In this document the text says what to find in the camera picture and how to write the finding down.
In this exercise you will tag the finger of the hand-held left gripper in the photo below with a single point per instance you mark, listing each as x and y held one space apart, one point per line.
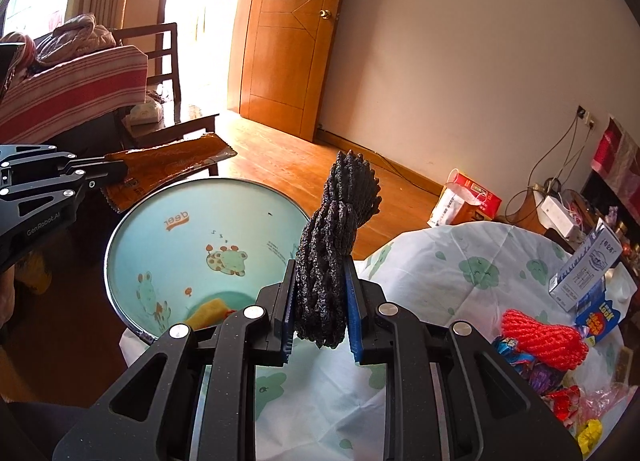
55 193
75 165

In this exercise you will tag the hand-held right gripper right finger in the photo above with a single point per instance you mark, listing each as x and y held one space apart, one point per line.
352 313

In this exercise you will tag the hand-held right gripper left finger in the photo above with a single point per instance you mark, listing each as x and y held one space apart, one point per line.
287 313

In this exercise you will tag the black foam net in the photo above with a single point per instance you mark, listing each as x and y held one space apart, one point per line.
325 266

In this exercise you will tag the orange snack wrapper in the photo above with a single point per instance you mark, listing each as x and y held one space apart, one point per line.
170 161

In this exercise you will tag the light blue cartoon trash bin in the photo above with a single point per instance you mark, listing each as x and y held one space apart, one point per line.
225 221

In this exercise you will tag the yellow plastic bag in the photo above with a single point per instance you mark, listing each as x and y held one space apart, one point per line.
35 273

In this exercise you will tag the red white striped cover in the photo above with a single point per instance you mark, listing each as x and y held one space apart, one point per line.
75 86

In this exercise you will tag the yellow wrapper in bin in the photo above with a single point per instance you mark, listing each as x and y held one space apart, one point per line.
207 313

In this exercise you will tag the tissue pack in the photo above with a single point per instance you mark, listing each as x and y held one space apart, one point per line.
142 113

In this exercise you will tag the white green printed tablecloth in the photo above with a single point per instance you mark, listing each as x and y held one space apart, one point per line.
450 291

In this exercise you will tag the reddish cloth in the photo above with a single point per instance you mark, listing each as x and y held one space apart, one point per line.
20 53

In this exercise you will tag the pink quilted jacket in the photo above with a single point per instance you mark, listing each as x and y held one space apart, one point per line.
80 38

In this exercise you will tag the dark wooden chair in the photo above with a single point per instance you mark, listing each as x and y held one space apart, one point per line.
167 71

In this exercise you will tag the blue shiny wrapper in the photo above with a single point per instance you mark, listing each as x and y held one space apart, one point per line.
507 348

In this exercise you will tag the red gift box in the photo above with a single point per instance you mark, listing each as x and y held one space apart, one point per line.
482 198

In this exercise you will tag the red foam net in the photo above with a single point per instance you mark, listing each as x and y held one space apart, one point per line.
542 336

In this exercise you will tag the red wrapper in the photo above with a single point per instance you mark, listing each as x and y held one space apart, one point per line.
562 403

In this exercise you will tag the white device box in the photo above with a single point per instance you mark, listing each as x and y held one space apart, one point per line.
560 216

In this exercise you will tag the blue and white box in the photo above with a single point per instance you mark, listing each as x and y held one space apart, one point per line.
585 266

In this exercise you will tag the wooden door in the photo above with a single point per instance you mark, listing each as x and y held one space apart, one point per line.
290 41

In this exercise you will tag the pink plastic bag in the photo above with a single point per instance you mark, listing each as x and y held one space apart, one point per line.
602 398

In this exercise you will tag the bright yellow wrapper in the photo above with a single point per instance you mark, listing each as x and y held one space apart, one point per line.
589 433

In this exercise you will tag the white plastic container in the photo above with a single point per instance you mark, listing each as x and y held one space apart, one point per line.
622 283

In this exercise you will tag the brown gold packet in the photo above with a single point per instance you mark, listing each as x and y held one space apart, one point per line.
624 365

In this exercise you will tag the brass door knob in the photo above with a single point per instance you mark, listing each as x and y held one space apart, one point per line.
326 15

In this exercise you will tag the red printed cloth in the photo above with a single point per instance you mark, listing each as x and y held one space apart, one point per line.
615 151

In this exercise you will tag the wall socket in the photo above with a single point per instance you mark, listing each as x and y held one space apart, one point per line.
586 117

